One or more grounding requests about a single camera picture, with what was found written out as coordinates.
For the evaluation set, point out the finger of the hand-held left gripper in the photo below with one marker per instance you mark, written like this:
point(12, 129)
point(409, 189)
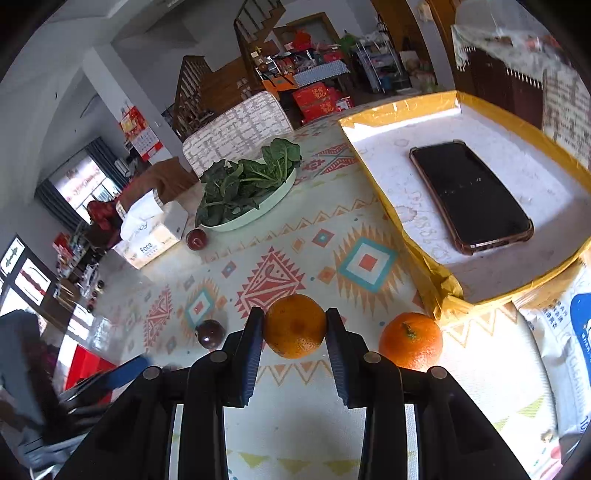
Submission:
point(122, 374)

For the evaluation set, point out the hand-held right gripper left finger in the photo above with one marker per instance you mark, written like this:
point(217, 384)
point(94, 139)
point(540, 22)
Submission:
point(251, 364)

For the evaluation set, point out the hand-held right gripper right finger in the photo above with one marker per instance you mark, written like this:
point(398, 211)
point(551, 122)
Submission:
point(339, 369)

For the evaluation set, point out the red box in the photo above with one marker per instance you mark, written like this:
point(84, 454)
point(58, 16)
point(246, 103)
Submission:
point(85, 369)

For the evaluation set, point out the dark passion fruit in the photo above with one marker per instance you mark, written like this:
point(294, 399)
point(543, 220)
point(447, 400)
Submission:
point(211, 333)

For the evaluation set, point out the orange with stem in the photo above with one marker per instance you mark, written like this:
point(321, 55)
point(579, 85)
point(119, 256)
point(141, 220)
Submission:
point(411, 339)

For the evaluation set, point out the dark framed glass door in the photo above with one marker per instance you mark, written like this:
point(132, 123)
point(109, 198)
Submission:
point(23, 277)

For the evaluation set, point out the patterned tablecloth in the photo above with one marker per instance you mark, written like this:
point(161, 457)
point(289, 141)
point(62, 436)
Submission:
point(300, 249)

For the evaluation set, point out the white tissue box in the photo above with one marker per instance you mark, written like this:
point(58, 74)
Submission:
point(152, 244)

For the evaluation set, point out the dark red fruit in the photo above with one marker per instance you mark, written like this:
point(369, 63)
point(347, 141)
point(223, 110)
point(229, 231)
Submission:
point(197, 239)

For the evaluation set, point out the pale green plate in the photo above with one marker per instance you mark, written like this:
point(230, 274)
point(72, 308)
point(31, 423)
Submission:
point(244, 221)

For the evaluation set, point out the red patterned jacket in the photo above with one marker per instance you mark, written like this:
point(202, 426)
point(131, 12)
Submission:
point(101, 214)

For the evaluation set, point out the cardboard tray with yellow tape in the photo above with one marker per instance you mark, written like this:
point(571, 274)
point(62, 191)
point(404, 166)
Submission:
point(485, 272)

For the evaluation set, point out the plate of green spinach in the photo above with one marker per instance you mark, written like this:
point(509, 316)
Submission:
point(240, 184)

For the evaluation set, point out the window with dark curtains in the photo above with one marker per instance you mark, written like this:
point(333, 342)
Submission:
point(78, 184)

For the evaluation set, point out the brown coat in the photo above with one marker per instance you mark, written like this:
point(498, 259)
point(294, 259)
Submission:
point(157, 177)

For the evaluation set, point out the black smartphone in clear case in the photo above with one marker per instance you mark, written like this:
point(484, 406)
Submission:
point(471, 194)

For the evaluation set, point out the white and blue plastic bag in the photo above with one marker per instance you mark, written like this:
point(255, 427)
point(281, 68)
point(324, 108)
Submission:
point(563, 350)

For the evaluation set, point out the chair with patterned white cover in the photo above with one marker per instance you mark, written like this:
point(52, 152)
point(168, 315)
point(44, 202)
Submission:
point(240, 124)

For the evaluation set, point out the stack of red gift boxes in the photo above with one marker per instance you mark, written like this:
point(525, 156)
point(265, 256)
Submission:
point(318, 104)

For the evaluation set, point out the wooden staircase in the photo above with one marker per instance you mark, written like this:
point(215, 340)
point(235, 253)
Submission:
point(207, 78)

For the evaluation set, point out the dark furniture with lace cover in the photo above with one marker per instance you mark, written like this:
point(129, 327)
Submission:
point(568, 106)

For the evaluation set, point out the red and white wall calendar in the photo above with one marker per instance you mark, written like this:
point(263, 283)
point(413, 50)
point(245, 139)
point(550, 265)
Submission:
point(141, 134)

